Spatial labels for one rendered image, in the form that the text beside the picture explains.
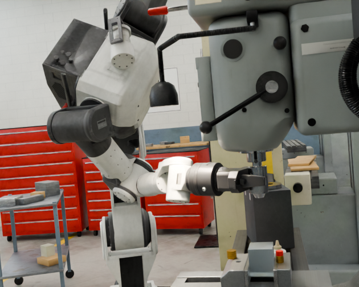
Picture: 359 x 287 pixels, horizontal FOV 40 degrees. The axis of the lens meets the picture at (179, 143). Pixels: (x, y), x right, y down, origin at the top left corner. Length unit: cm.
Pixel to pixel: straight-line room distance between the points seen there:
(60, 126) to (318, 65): 70
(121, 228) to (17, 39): 1013
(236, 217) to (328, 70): 201
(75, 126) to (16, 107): 1030
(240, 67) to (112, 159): 52
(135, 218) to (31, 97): 982
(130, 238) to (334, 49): 101
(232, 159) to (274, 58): 188
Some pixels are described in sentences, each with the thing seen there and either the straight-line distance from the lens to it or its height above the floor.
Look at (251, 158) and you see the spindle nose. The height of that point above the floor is 129.
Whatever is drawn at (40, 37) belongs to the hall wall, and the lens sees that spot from 1149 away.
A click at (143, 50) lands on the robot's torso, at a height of 161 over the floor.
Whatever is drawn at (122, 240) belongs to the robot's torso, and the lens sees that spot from 179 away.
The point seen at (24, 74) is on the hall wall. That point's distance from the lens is 1160.
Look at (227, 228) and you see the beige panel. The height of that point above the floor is 71.
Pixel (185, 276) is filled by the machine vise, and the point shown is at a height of 104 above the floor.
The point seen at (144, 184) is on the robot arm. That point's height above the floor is 121.
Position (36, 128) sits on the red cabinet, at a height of 142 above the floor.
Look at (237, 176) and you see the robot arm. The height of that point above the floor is 125.
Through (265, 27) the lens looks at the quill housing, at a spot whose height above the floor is 159.
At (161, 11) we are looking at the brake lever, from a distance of 139.
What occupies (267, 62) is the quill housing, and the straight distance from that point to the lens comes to 115.
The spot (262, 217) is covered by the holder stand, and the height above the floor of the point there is 107.
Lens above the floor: 141
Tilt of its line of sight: 3 degrees down
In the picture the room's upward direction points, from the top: 5 degrees counter-clockwise
